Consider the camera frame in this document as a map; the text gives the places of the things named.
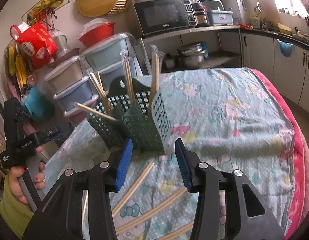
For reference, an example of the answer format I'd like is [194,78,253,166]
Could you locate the hello kitty patterned tablecloth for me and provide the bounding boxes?
[44,68,294,239]

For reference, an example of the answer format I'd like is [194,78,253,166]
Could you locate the red shopping bag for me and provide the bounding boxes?
[10,22,58,69]

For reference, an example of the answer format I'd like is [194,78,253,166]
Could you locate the dark green utensil basket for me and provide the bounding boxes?
[87,76,171,152]

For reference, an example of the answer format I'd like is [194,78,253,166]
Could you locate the black blender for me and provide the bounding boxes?
[189,0,208,25]

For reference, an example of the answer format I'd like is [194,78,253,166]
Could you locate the blue tote bag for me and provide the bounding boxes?
[22,86,55,124]

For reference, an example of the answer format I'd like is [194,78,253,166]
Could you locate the left pastel drawer tower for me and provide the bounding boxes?
[44,55,99,126]

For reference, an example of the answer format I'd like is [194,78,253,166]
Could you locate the blue dish rack box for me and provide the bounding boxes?
[207,10,233,26]

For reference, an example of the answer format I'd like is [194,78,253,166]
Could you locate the person's left hand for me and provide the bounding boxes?
[4,145,45,211]

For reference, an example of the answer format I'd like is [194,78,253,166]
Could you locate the stainless steel pot stack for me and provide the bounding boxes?
[176,42,205,69]

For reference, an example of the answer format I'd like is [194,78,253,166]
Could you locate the white kitchen cabinets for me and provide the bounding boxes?
[241,31,309,113]

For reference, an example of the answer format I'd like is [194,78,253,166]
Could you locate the round bamboo tray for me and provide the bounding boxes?
[76,0,117,17]

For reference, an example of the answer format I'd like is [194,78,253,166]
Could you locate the wooden chopstick pair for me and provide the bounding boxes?
[73,102,118,121]
[148,44,165,118]
[116,188,187,235]
[112,162,154,217]
[87,68,113,114]
[120,49,135,104]

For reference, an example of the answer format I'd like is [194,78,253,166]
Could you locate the black microwave oven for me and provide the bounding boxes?
[126,0,196,37]

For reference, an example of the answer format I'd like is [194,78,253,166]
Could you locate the pastel drawer tower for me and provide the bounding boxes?
[44,55,99,126]
[80,33,142,90]

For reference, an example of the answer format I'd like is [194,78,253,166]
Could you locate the red plastic basin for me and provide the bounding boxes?
[79,22,115,48]

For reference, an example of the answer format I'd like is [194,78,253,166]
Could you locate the right pastel drawer tower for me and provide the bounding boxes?
[80,33,142,90]

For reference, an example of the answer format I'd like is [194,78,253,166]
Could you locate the pink blanket under cloth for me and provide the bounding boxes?
[252,69,309,239]

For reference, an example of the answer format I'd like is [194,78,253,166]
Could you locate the blue hanging bin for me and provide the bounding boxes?
[278,40,294,57]

